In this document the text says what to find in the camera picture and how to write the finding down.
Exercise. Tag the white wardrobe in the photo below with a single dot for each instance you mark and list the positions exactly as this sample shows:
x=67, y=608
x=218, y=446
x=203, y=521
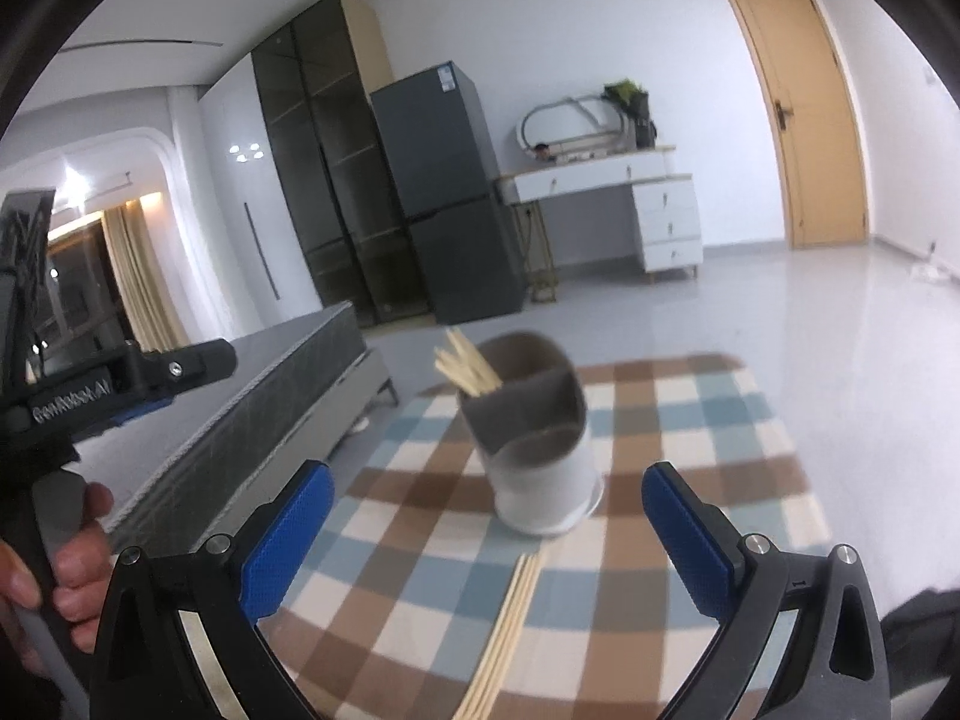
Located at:
x=273, y=270

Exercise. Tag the person left hand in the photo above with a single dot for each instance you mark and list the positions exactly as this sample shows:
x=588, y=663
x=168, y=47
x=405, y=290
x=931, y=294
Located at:
x=82, y=570

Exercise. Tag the white grey utensil holder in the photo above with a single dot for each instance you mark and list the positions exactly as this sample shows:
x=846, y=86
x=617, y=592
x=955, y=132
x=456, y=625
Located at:
x=533, y=437

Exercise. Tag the dark grey refrigerator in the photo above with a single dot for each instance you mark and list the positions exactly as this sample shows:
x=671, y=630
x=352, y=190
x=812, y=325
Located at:
x=442, y=160

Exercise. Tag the wooden door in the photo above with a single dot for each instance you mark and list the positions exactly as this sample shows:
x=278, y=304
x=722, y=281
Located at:
x=811, y=111

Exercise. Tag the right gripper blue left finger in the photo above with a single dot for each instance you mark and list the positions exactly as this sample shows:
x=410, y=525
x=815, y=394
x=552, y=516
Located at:
x=275, y=540

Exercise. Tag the chopsticks in holder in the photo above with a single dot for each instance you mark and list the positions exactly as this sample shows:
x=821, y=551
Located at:
x=461, y=362

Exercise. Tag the beige curtain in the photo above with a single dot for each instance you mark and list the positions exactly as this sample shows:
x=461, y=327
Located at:
x=150, y=311

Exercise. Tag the white vanity desk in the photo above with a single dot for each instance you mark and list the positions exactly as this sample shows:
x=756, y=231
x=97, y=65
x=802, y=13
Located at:
x=632, y=206

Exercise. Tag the potted green plant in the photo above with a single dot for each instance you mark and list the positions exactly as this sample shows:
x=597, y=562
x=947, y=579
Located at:
x=633, y=102

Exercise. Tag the gold metal stool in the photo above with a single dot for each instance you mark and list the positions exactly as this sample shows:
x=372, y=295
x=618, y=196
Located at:
x=542, y=278

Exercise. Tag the oval mirror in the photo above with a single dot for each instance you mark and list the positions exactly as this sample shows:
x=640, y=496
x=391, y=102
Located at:
x=579, y=127

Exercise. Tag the grey bed frame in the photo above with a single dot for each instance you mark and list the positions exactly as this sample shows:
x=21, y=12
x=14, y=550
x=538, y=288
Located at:
x=314, y=437

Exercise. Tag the dark grey quilted mattress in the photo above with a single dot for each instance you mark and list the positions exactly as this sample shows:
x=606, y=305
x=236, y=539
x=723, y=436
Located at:
x=171, y=472

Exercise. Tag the black bag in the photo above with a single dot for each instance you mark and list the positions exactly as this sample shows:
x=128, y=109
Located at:
x=921, y=643

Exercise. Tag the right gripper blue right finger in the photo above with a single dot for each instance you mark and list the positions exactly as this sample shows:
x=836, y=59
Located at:
x=698, y=538

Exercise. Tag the black glass cabinet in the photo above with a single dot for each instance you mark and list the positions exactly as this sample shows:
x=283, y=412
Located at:
x=315, y=77

